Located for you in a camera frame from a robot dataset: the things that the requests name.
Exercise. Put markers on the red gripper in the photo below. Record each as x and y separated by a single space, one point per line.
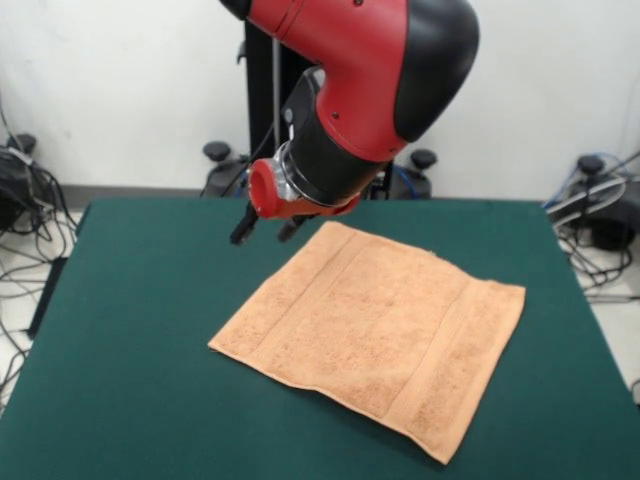
267 195

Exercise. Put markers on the tan terry towel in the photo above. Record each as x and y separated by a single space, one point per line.
380 330

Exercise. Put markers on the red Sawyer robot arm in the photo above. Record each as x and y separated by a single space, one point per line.
375 75

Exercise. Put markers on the black round knob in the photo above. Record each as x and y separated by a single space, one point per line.
590 164
424 159
216 150
21 142

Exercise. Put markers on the dark green table cloth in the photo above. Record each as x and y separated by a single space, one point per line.
150 325

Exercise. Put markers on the dark grey stand base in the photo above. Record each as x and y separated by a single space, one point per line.
7 200
610 225

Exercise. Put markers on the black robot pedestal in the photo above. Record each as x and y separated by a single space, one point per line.
260 100

